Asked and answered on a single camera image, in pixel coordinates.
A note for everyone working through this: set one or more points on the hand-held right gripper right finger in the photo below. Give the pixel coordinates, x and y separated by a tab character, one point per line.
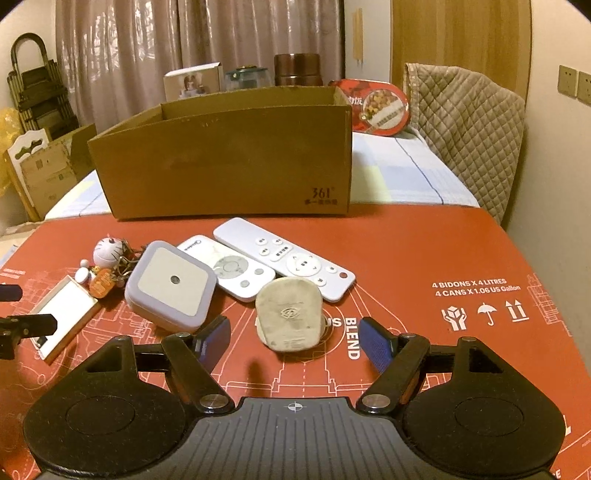
374	344

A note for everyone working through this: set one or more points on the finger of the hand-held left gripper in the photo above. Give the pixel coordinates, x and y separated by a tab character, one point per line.
10	293
32	325

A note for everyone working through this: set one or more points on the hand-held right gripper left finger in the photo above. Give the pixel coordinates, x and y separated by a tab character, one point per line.
217	339

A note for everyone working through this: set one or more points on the small white framed mirror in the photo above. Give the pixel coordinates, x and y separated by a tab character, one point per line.
64	314

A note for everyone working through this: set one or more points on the beige power plug adapter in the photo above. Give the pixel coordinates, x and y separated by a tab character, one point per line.
286	314

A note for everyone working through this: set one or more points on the brown cardboard box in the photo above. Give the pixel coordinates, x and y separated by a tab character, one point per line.
221	161

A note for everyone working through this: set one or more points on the short white remote control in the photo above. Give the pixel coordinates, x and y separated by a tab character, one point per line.
231	270

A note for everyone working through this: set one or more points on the square white night light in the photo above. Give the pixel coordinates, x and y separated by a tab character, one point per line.
171	281

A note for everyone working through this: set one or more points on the long white remote control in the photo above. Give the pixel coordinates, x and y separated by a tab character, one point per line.
286	258

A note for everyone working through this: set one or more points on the folded cardboard carton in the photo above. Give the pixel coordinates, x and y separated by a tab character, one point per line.
51	175

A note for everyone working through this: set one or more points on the white carved board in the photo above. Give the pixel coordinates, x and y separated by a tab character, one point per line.
25	147

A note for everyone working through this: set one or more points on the yellow plastic bag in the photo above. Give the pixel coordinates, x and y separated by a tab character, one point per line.
7	134

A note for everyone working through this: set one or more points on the folded dark ladder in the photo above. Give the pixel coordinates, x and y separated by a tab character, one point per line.
41	87

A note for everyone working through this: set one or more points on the quilted beige chair cover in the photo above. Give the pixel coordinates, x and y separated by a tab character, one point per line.
466	129

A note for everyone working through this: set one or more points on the red round tin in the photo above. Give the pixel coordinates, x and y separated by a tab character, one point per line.
383	108

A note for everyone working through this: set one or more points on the small white printed box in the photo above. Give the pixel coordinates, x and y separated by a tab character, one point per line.
191	81

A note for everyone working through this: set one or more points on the glass jar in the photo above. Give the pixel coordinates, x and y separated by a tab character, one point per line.
247	78

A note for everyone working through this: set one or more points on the beige curtain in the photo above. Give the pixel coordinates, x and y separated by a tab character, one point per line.
138	46

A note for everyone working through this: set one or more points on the brown metal canister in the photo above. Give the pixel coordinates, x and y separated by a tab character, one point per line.
298	69

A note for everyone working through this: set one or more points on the wooden door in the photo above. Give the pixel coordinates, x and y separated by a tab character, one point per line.
461	37

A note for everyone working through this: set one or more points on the wooden wall hanging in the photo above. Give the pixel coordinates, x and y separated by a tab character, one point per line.
358	34

